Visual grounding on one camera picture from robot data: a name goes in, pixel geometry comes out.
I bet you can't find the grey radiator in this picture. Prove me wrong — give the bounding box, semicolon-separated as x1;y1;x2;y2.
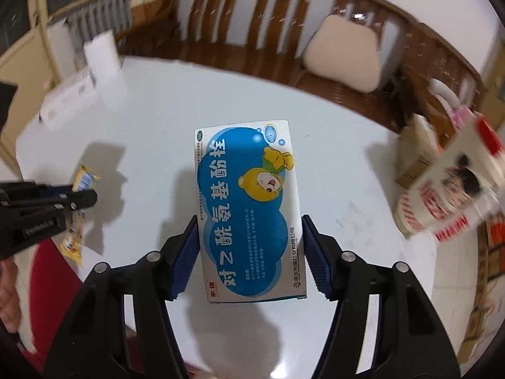
67;0;133;37

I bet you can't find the brown cardboard box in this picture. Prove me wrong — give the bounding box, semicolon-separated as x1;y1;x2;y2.
396;112;446;190

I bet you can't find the tall white box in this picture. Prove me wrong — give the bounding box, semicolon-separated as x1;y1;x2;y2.
84;29;121;110

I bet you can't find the person's left hand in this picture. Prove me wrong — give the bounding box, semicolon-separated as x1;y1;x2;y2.
0;260;23;334

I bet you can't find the pink bag white handle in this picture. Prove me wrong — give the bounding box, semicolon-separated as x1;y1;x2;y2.
428;79;480;135

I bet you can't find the yellow snack wrapper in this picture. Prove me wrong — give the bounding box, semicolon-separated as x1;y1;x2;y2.
59;164;102;268

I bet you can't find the instant noodle cup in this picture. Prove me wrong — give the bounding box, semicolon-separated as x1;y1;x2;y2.
395;116;505;244

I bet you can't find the beige cushion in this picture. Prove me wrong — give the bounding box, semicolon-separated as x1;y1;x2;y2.
302;14;386;94

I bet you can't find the wooden bench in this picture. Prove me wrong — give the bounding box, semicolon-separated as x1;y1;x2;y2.
114;0;488;135

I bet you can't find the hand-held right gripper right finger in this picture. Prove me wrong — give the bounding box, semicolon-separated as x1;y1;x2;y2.
302;214;460;379

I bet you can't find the blue and white medicine box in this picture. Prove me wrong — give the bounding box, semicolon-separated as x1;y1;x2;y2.
194;119;307;304

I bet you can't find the small white box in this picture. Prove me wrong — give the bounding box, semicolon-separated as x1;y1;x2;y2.
47;18;78;78

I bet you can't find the flat white box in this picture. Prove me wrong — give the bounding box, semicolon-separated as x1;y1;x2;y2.
39;69;96;131

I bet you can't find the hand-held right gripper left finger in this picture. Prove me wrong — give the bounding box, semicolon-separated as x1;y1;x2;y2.
43;215;201;379

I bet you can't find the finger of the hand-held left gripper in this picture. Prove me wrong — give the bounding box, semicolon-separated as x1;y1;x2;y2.
0;181;76;199
8;189;98;211

